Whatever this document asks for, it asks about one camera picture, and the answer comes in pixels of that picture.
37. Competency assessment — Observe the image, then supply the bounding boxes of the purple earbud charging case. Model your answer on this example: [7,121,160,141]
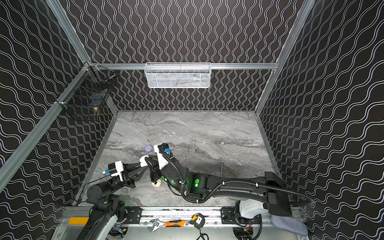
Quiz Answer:
[145,145,153,153]

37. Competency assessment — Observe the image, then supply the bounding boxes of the cream earbud charging case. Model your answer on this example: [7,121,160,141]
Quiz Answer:
[152,179,162,188]

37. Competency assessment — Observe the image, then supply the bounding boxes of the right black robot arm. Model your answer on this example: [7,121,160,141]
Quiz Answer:
[141,156,315,217]

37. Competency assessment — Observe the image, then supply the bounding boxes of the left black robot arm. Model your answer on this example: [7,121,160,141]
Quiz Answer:
[77,161,148,240]

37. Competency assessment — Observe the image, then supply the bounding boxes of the yellow black tape measure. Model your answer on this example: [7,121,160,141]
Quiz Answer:
[190,213,206,230]

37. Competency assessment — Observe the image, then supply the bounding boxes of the yellow label sticker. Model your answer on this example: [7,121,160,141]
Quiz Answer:
[68,217,89,225]

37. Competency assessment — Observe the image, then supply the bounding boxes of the silver combination wrench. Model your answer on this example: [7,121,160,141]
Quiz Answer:
[220,158,225,177]

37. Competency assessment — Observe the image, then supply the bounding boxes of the grey cloth pad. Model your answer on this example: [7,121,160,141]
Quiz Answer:
[271,215,309,237]

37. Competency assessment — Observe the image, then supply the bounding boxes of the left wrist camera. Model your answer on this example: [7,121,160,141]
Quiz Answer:
[103,161,124,182]

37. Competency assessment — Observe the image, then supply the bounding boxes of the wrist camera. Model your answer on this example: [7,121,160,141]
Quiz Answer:
[103,161,124,182]
[154,143,173,170]

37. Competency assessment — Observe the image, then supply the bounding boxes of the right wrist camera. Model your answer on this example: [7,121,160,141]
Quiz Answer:
[154,143,173,170]

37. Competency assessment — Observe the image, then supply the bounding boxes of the adjustable wrench orange handle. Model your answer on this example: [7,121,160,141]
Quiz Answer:
[147,219,190,233]

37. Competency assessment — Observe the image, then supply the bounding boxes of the black wire basket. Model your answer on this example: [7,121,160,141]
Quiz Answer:
[59,66,117,122]

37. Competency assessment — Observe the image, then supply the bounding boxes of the white wire mesh basket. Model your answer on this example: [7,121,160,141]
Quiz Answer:
[144,62,212,89]

